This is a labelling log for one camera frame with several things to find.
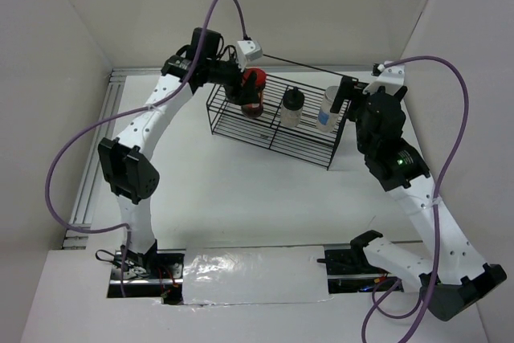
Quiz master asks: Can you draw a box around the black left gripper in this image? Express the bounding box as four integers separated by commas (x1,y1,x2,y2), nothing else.
205,51,261,106

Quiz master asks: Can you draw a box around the black lid shaker bottle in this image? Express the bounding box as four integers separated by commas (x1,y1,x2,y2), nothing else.
280,87,304,128

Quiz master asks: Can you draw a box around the silver lid glass jar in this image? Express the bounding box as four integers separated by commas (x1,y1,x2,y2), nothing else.
316,86,340,133

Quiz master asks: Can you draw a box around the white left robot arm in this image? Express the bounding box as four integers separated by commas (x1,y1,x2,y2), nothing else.
98,28,263,278

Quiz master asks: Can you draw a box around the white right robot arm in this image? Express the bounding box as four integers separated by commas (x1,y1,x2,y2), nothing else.
335,76,507,321

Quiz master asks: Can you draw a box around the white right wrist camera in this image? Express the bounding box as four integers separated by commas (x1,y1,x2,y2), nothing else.
363,61,406,95

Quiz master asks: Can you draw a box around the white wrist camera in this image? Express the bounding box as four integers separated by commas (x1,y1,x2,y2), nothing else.
363,61,406,95
235,40,263,70

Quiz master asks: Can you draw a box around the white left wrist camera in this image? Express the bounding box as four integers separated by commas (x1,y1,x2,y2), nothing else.
235,40,263,70

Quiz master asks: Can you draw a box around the black wire rack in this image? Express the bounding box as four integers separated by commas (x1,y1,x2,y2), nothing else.
206,66,349,169

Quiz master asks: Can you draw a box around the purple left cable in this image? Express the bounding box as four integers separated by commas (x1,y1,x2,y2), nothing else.
44,0,249,299

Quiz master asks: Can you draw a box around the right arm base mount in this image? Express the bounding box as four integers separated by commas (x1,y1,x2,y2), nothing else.
316,247,397,294

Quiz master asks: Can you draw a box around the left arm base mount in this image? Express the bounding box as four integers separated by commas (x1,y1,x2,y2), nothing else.
95,240,186,284

